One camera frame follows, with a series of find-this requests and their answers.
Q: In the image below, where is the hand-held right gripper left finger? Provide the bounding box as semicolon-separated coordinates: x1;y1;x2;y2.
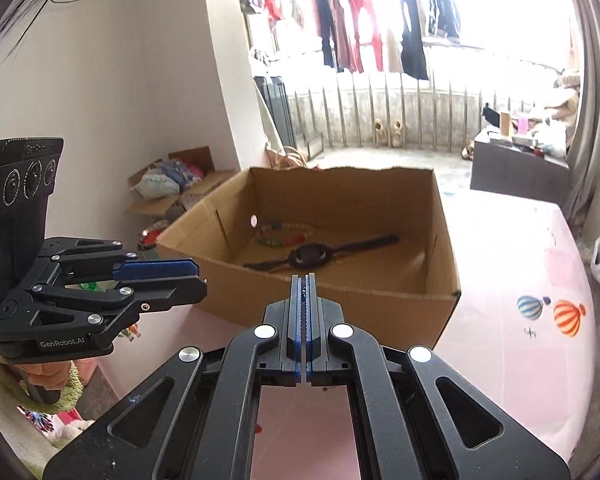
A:
42;274;307;480

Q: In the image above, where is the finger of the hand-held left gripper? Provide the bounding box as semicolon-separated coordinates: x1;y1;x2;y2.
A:
35;237;201;286
0;277;208;346

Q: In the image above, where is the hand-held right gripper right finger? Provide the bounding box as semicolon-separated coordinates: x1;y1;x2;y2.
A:
306;272;571;480

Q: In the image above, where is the pink strap digital watch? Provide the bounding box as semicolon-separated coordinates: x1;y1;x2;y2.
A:
242;234;400;272

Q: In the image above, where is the large cardboard box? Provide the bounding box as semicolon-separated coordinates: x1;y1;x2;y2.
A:
155;166;462;350

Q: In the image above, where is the multicoloured bead bracelet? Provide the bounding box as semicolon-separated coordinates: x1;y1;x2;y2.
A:
254;220;315;249

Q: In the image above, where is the person's left hand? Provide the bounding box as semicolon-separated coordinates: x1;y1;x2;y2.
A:
0;334;81;380

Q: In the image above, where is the white plastic bag with print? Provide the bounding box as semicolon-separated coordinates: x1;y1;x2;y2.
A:
132;170;181;199

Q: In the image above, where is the open cardboard box with clutter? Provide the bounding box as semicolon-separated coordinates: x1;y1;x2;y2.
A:
125;146;238;216

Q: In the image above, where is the pink balloon print tablecloth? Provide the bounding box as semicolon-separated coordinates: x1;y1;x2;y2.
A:
95;187;598;480

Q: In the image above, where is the black folded metal rack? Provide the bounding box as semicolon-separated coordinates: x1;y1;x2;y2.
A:
254;76;298;151

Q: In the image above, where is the person's dark hair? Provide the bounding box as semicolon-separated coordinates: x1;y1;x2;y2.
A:
0;0;126;61

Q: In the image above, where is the balcony railing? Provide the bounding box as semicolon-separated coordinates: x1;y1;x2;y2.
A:
280;72;566;153

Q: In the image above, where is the dark cabinet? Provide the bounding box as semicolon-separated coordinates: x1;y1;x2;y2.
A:
470;129;571;206

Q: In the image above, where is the row of hanging clothes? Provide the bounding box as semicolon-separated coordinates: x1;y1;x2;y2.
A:
237;0;463;81

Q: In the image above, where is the grey curtain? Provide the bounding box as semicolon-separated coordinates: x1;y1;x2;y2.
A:
560;0;600;226

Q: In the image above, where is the red gift bag with handles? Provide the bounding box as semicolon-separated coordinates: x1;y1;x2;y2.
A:
267;146;312;172

